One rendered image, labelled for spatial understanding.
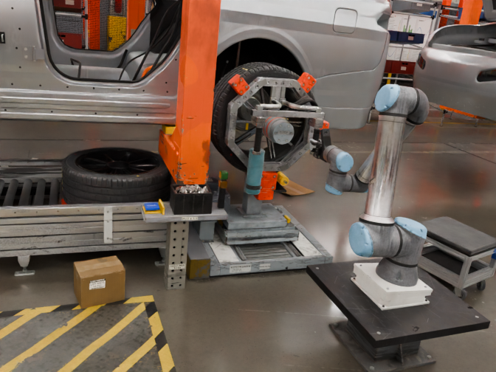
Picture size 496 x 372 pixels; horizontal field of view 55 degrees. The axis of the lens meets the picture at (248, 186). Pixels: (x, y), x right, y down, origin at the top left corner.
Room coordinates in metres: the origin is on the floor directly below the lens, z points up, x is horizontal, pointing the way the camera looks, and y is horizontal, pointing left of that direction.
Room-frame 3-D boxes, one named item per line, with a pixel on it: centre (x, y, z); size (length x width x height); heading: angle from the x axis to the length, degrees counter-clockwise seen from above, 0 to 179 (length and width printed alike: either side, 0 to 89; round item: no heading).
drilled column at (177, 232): (2.30, 0.35, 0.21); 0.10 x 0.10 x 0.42; 21
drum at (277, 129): (2.68, -0.13, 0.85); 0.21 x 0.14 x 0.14; 21
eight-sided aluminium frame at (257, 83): (2.75, -0.10, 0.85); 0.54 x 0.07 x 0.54; 111
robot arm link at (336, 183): (2.32, -0.45, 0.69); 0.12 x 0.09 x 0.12; 110
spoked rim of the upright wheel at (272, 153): (2.90, -0.04, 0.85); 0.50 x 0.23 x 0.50; 111
